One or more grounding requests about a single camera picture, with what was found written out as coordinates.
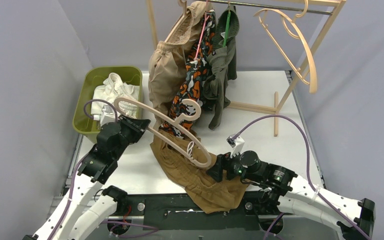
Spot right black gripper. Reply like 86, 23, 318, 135
206, 146, 262, 182

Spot white shorts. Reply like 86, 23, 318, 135
90, 72, 141, 120

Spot olive green plastic basket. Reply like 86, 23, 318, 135
72, 65, 144, 144

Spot wooden hanger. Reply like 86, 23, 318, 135
113, 97, 212, 169
253, 0, 319, 95

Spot camouflage patterned shorts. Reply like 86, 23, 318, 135
160, 9, 217, 140

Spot dark green shorts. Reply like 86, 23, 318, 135
202, 5, 240, 130

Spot green hanger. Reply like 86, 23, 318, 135
222, 9, 231, 47

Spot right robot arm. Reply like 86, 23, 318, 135
206, 150, 376, 240

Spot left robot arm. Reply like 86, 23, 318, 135
24, 116, 151, 240

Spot beige shorts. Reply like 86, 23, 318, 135
148, 1, 213, 116

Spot pink hanger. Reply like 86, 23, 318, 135
193, 0, 209, 61

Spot wooden clothes rack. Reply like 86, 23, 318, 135
144, 0, 347, 137

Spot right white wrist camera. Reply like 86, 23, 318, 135
227, 135, 245, 158

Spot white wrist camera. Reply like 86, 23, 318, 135
227, 135, 245, 158
91, 105, 118, 127

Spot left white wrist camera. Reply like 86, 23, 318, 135
91, 105, 118, 127

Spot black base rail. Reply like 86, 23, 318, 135
51, 190, 345, 240

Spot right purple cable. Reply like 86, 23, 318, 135
230, 114, 372, 240

